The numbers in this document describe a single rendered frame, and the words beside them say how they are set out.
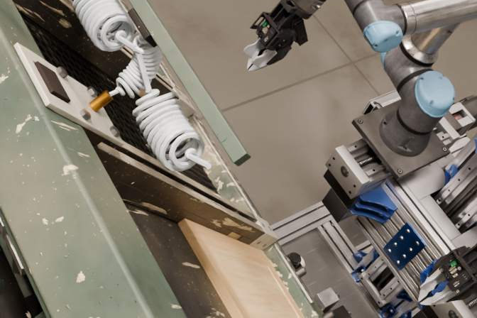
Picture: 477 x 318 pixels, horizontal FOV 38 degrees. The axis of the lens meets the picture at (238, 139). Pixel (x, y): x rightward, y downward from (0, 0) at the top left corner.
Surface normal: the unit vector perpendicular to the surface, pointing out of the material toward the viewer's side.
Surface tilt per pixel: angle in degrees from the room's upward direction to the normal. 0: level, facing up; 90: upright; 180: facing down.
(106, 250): 38
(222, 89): 0
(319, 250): 0
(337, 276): 0
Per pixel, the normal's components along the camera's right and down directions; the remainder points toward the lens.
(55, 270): -0.31, -0.26
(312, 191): 0.25, -0.56
